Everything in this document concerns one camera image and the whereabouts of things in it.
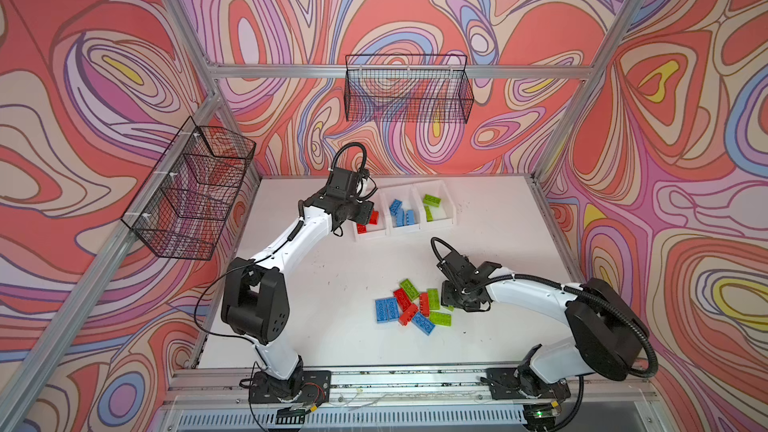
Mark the blue lego brick top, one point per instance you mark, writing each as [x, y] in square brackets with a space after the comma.
[395, 207]

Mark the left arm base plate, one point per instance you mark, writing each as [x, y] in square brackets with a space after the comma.
[307, 387]

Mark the black wire basket left wall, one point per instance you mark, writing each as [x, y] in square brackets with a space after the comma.
[200, 174]

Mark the green lego brick bottom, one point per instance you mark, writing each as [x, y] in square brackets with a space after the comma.
[440, 319]

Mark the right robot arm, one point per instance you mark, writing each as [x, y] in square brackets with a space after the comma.
[605, 336]

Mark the blue double lego brick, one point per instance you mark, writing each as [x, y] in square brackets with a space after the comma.
[386, 310]

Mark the middle white bin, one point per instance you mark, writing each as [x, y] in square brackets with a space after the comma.
[406, 194]

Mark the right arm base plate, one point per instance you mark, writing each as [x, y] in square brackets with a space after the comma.
[522, 383]

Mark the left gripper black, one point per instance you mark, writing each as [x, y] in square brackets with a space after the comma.
[367, 207]

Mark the left white bin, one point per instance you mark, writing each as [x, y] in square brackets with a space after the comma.
[374, 232]

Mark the green lego brick tilted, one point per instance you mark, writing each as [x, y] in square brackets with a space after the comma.
[411, 291]

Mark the green lego brick narrow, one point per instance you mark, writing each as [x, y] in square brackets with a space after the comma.
[428, 213]

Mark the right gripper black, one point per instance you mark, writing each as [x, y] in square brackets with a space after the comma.
[448, 299]

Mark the white bin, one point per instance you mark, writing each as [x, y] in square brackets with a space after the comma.
[437, 209]
[406, 194]
[374, 232]

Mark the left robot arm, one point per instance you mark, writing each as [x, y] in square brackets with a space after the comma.
[255, 302]

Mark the black wire basket wall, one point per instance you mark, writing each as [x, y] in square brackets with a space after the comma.
[405, 87]
[200, 174]

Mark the black wire basket back wall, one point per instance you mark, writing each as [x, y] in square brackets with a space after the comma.
[405, 87]

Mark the red lego brick upright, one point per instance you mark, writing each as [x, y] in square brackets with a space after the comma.
[424, 307]

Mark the blue lego brick bottom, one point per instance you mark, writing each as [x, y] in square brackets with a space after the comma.
[423, 323]

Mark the large green lego brick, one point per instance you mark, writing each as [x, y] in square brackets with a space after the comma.
[433, 299]

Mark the right white bin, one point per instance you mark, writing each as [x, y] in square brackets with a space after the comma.
[437, 209]

